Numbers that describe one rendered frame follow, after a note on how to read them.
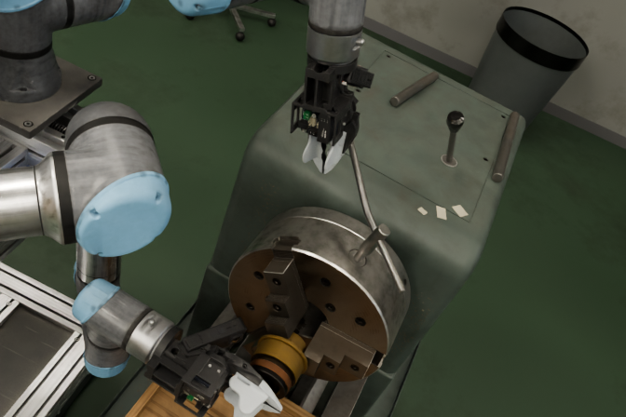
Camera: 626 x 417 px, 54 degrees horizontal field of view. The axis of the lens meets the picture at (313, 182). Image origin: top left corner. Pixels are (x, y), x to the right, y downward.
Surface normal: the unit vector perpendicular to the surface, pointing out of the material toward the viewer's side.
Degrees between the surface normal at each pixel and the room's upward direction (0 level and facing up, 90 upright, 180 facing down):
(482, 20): 90
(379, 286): 32
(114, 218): 89
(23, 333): 0
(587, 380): 0
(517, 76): 95
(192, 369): 0
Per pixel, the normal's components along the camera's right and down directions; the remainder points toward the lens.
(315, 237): 0.03, -0.82
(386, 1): -0.33, 0.57
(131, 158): 0.43, -0.70
